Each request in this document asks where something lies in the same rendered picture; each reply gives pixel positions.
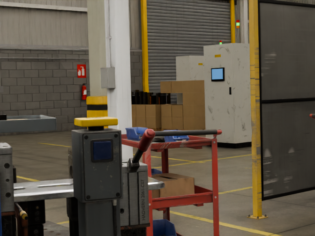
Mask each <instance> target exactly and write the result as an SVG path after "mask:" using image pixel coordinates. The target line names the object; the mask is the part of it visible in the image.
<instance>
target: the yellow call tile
mask: <svg viewBox="0 0 315 236"><path fill-rule="evenodd" d="M74 125H77V126H81V127H88V131H102V130H104V126H110V125H118V119H117V118H112V117H93V118H75V119H74Z"/></svg>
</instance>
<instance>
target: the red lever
mask: <svg viewBox="0 0 315 236"><path fill-rule="evenodd" d="M154 137H155V132H154V131H153V130H152V129H146V130H145V132H144V134H143V136H142V138H141V140H140V142H139V143H138V146H137V147H138V150H137V152H136V154H135V155H134V157H133V158H129V160H128V162H127V168H128V171H129V172H135V171H138V169H139V167H140V164H139V160H140V158H141V156H142V155H143V153H144V152H146V151H147V150H148V148H149V146H150V144H151V142H152V141H153V139H154Z"/></svg>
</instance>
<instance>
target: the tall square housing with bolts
mask: <svg viewBox="0 0 315 236"><path fill-rule="evenodd" d="M12 153H13V150H12V147H11V146H10V145H9V144H7V143H0V236H13V233H12V215H15V206H14V182H13V159H12Z"/></svg>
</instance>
